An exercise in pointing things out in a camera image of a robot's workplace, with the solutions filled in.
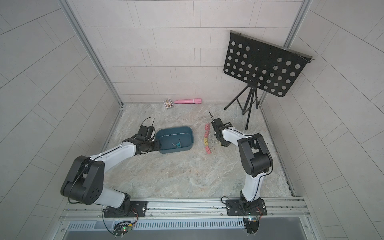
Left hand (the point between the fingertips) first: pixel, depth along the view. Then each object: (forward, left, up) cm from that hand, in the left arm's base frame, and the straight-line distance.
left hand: (162, 143), depth 92 cm
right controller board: (-41, -48, -3) cm, 63 cm away
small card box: (+35, +1, -1) cm, 35 cm away
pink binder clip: (+14, -29, -1) cm, 32 cm away
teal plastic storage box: (+3, -8, 0) cm, 9 cm away
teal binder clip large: (-2, -10, +2) cm, 11 cm away
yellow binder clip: (+3, -27, -1) cm, 27 cm away
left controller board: (-42, +11, -1) cm, 43 cm away
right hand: (+5, -45, -1) cm, 46 cm away
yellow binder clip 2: (+1, -28, -1) cm, 28 cm away
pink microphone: (+37, -20, +1) cm, 42 cm away
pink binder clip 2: (+9, -28, -1) cm, 29 cm away
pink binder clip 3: (-4, -28, -1) cm, 29 cm away
